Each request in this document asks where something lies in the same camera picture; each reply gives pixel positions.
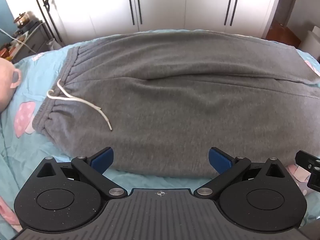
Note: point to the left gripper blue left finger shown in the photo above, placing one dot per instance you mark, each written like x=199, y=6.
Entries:
x=91, y=171

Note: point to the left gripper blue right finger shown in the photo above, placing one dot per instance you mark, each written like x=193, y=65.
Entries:
x=229, y=170

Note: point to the grey sweatpants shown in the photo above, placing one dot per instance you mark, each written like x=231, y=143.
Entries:
x=162, y=100

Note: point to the light blue mushroom bedsheet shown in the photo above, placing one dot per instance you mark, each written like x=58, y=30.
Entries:
x=22, y=152

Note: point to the white bin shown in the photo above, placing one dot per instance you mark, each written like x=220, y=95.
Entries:
x=311, y=43

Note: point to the grey bedside cabinet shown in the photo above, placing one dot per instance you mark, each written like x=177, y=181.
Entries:
x=36, y=42

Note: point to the white wardrobe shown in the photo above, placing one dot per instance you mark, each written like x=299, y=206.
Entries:
x=81, y=20

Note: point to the brown pot on cabinet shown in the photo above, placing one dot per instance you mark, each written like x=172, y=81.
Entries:
x=23, y=19

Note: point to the brown wooden door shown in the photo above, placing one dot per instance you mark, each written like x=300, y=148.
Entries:
x=283, y=11

